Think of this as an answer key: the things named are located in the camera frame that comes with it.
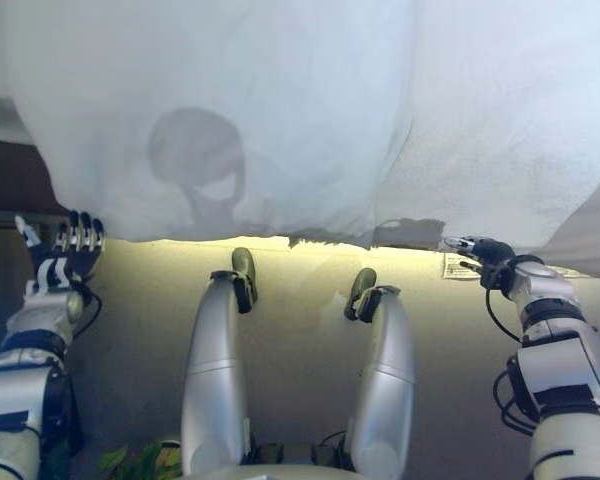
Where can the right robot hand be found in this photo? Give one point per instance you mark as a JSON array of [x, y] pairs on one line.
[[495, 252]]

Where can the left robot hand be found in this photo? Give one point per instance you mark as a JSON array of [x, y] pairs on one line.
[[65, 265]]

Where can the white duvet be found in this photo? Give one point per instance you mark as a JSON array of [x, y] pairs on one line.
[[205, 100]]

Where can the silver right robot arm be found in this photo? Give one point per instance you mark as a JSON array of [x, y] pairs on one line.
[[560, 360]]

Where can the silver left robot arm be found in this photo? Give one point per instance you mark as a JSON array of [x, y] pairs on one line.
[[10, 390]]

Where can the silver right robot leg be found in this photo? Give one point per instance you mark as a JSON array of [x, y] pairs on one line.
[[387, 360]]

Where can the silver robot leg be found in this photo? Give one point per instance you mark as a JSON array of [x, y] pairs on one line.
[[387, 360], [215, 350]]

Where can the silver left robot leg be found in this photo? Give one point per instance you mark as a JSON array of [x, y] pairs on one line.
[[215, 350]]

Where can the green leafy plant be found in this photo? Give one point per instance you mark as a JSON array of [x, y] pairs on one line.
[[145, 460]]

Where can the dark brown bed frame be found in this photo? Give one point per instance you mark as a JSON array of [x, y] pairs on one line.
[[10, 175]]

